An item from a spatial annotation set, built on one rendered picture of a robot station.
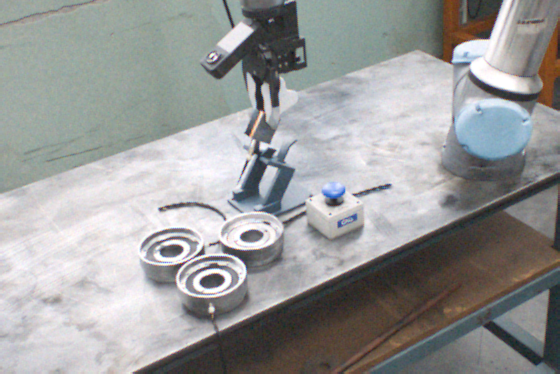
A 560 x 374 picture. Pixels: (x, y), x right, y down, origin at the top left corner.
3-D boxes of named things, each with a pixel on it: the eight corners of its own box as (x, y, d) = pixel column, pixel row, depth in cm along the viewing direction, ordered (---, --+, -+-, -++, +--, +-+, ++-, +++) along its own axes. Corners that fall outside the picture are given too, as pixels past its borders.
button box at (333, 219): (330, 240, 139) (329, 216, 136) (307, 222, 144) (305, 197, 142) (370, 223, 142) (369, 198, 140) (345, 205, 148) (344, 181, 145)
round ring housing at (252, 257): (260, 277, 132) (257, 256, 130) (208, 258, 137) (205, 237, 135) (297, 243, 139) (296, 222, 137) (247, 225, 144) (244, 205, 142)
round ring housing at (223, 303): (182, 278, 133) (178, 256, 131) (248, 271, 133) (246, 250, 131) (177, 321, 124) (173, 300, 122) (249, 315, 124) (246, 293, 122)
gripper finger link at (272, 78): (285, 107, 137) (276, 56, 134) (277, 110, 137) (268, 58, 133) (269, 101, 141) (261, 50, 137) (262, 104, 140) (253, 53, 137)
